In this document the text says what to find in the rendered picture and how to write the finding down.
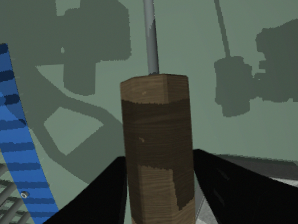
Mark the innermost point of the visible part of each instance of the blue tape strip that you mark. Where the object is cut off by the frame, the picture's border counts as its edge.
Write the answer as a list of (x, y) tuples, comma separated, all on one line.
[(17, 147)]

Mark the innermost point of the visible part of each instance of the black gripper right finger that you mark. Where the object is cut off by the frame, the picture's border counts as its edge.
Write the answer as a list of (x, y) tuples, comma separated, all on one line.
[(238, 196)]

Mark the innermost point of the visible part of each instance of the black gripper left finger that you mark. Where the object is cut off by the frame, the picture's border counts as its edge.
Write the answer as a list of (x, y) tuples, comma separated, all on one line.
[(102, 202)]

